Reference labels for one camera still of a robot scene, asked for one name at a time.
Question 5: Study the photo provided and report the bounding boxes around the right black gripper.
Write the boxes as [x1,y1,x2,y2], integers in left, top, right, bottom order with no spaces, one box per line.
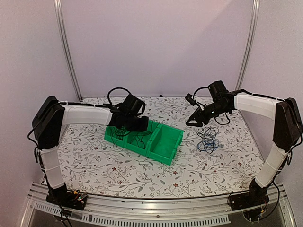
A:
[186,101,229,127]

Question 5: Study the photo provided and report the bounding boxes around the black cable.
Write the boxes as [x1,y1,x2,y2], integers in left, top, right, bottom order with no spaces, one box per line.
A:
[111,126,131,145]
[130,120,161,149]
[196,126,220,142]

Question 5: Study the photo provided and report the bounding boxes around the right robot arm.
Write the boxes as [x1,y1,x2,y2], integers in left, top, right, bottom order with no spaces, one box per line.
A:
[185,80,303,206]

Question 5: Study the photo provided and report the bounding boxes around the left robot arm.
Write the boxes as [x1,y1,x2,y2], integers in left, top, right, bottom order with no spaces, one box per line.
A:
[27,92,149,205]

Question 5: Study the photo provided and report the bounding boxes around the green three-compartment bin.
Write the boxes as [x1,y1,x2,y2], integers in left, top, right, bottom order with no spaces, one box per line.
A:
[104,121,184,165]

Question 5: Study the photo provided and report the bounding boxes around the floral table mat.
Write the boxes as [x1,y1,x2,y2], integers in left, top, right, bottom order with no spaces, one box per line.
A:
[58,97,263,198]

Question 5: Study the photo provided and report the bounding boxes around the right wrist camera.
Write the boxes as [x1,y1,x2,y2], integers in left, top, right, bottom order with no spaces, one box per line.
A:
[185,93,205,110]

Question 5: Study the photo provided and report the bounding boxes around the right aluminium frame post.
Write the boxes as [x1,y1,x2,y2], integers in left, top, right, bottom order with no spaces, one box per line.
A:
[235,0,260,90]

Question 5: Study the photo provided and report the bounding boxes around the aluminium frame post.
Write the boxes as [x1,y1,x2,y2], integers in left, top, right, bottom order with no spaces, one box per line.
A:
[235,0,260,90]
[53,0,83,101]

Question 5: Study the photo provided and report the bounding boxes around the front aluminium rail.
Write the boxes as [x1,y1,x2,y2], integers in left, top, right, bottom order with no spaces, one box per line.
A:
[20,183,297,227]

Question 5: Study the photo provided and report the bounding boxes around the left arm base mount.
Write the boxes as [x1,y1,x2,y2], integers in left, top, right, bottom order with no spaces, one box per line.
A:
[46,189,88,210]

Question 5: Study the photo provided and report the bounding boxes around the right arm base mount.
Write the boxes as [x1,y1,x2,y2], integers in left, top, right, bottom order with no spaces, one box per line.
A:
[227,192,269,222]

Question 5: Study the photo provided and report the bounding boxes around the left aluminium frame post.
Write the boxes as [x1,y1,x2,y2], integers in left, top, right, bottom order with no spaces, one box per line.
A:
[53,0,83,101]

